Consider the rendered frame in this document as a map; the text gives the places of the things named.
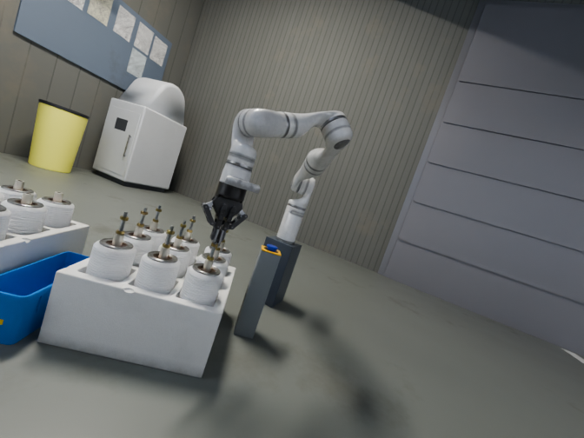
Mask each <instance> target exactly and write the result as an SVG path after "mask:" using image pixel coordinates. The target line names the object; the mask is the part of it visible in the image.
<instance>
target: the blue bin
mask: <svg viewBox="0 0 584 438"><path fill-rule="evenodd" d="M87 258H90V256H86V255H80V254H78V253H74V252H69V251H66V252H63V253H60V254H57V255H54V256H51V257H48V258H45V259H42V260H40V261H38V262H33V263H31V264H28V265H25V266H22V267H21V268H18V269H13V270H11V271H8V272H5V273H3V274H1V275H0V343H1V344H5V345H11V344H15V343H17V342H19V341H20V340H22V339H23V338H24V337H25V336H27V335H29V334H30V333H32V332H33V331H35V330H36V329H38V328H40V327H41V326H42V323H43V317H44V314H45V310H46V307H47V304H48V300H49V297H50V291H51V288H52V285H53V282H54V278H55V275H56V272H57V271H58V270H60V269H64V268H67V267H69V266H70V265H72V264H75V263H77V262H80V261H82V260H85V259H87Z"/></svg>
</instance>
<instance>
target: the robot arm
mask: <svg viewBox="0 0 584 438"><path fill-rule="evenodd" d="M313 127H317V128H320V129H321V132H322V135H323V138H324V140H325V142H326V147H325V149H324V148H317V149H312V150H311V151H310V152H309V153H308V155H307V157H306V158H305V160H304V162H303V164H302V166H301V168H300V169H299V170H298V172H297V173H296V174H295V176H294V177H293V179H292V181H291V184H290V188H291V189H292V191H294V192H295V193H298V194H301V195H303V197H302V198H300V199H290V200H289V201H288V205H287V207H286V209H285V212H284V215H283V218H282V222H281V225H280V228H279V230H278V233H277V236H276V239H277V240H279V241H281V242H285V243H288V244H294V243H295V239H296V236H297V233H298V230H299V228H300V225H301V223H302V219H303V216H304V213H305V210H306V208H307V205H308V203H309V198H310V197H311V194H312V192H313V189H314V187H315V179H314V177H317V176H319V175H321V174H322V173H323V172H324V170H325V169H326V168H327V167H328V165H329V164H330V163H331V162H332V160H333V159H334V158H335V157H336V156H337V155H338V154H339V153H340V152H341V151H342V150H343V149H344V148H345V147H346V146H347V145H348V143H349V142H350V141H351V139H352V137H353V131H352V129H351V127H350V125H349V123H348V119H347V117H346V116H345V115H344V114H343V113H342V112H341V111H337V110H331V111H321V112H313V113H305V114H298V113H289V112H280V111H279V112H276V111H273V110H269V109H243V110H241V111H240V112H239V113H238V114H237V116H236V119H235V121H234V124H233V129H232V138H231V149H230V151H229V155H228V159H227V162H226V164H225V166H224V168H223V170H222V174H221V177H220V181H219V183H218V186H217V189H216V194H215V196H214V197H213V198H212V200H211V201H210V202H206V203H205V202H203V203H202V209H203V212H204V214H205V216H206V219H207V221H208V223H209V224H210V225H212V226H213V229H212V231H211V235H210V239H211V241H212V242H216V239H218V241H217V243H221V242H222V241H223V239H224V236H225V233H226V231H227V230H228V229H234V228H235V227H237V226H238V225H239V224H240V223H241V222H243V221H244V220H245V219H247V218H248V215H246V214H245V213H244V212H243V210H242V202H243V200H244V197H245V195H246V192H247V190H249V191H252V192H254V193H257V194H259V191H260V186H259V185H256V184H253V183H251V182H249V181H250V177H251V173H252V169H253V167H254V164H255V161H256V150H255V149H254V148H253V142H254V138H255V137H277V138H297V137H300V136H303V135H304V134H305V133H307V132H308V131H309V130H310V129H311V128H313ZM212 205H213V208H214V211H215V213H216V214H215V220H214V219H213V217H212V215H211V212H210V211H211V210H212ZM236 214H237V217H236V218H235V219H234V220H232V218H233V217H234V216H235V215H236ZM231 220H232V221H231Z"/></svg>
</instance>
